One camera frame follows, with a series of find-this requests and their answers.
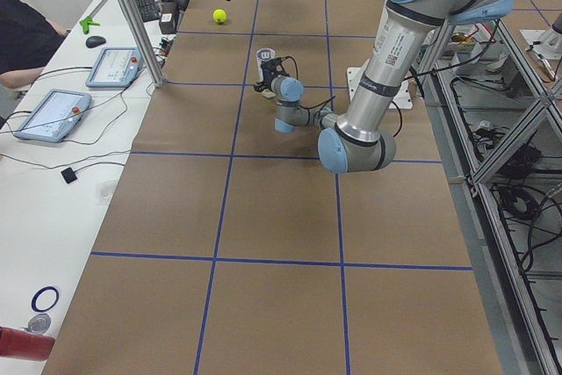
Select teach pendant tablet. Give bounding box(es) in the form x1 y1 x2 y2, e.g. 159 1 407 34
85 47 143 89
13 89 91 143

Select green plastic clamp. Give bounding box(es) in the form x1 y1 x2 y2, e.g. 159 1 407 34
79 16 100 34

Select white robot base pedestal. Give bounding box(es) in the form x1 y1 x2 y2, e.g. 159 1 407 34
346 66 413 110

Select aluminium frame post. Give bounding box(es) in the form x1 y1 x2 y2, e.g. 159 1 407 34
118 0 165 88

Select near teach pendant tablet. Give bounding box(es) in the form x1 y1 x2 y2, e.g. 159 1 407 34
13 89 91 143

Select small black square puck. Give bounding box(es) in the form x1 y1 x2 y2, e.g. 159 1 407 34
61 167 77 184

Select tennis ball can holder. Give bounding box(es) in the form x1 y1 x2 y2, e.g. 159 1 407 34
256 47 277 83

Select far teach pendant tablet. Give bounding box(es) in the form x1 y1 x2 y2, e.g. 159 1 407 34
85 47 143 89

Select brown paper table cover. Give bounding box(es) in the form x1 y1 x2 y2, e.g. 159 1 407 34
45 0 502 374

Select black keyboard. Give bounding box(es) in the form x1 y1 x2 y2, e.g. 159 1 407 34
134 0 160 22

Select far yellow tennis ball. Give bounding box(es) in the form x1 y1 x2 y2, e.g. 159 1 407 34
213 9 228 25

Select black computer mouse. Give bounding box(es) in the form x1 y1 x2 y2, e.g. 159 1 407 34
85 35 106 48

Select red cylinder bottle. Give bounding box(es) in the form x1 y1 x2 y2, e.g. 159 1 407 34
0 327 55 361

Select blue tape roll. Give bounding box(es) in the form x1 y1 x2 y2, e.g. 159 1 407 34
30 285 60 314

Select seated person in black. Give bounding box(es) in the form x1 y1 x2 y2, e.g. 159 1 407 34
1 0 67 89

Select black box with label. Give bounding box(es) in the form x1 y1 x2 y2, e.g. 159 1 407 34
159 2 179 35

